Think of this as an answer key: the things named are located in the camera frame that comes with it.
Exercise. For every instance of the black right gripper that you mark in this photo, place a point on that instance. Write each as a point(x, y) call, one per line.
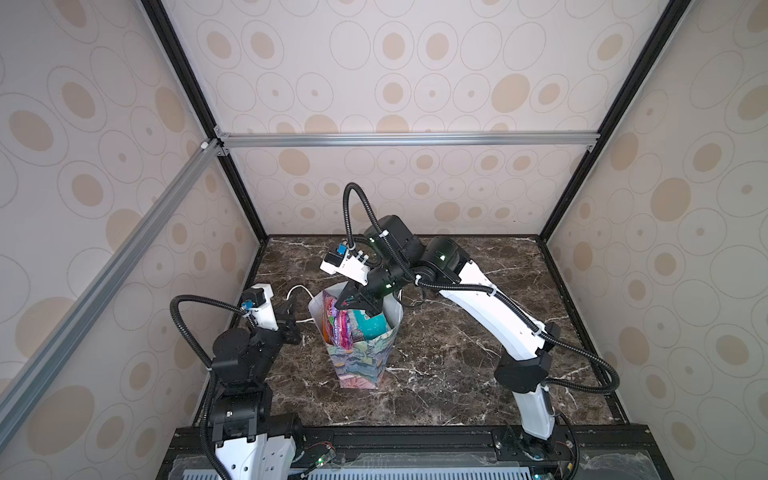
point(356, 296)

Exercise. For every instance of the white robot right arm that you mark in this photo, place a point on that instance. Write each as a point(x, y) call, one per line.
point(443, 266)

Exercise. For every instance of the pink candy packet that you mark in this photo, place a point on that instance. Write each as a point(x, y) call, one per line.
point(336, 326)

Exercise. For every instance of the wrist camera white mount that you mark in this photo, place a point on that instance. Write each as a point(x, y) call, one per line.
point(347, 262)
point(256, 303)

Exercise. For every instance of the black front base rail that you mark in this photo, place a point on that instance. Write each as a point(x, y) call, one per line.
point(476, 452)

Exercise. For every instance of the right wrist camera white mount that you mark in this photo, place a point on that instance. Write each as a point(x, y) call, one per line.
point(347, 262)

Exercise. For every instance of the black right corner post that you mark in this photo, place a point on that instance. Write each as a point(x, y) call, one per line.
point(649, 55)

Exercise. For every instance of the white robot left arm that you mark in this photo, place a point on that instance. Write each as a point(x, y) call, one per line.
point(240, 436)

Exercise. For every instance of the black left corner post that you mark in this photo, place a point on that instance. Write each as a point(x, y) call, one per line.
point(188, 79)

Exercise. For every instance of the silver left aluminium rail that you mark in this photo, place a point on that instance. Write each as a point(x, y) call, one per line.
point(45, 365)

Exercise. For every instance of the white floral paper bag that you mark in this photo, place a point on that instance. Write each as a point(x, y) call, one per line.
point(363, 366)

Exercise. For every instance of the silver aluminium rail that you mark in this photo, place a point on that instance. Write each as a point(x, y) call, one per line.
point(423, 139)
point(45, 365)

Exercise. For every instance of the black corner post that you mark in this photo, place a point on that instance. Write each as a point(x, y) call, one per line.
point(188, 79)
point(649, 55)

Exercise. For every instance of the teal snack packet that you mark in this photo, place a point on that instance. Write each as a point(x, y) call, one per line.
point(366, 328)

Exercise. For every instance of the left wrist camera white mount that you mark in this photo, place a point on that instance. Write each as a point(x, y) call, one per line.
point(256, 303)

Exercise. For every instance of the silver rear aluminium rail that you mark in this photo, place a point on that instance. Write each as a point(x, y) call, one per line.
point(423, 139)

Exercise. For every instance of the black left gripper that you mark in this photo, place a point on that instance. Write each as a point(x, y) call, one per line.
point(288, 325)

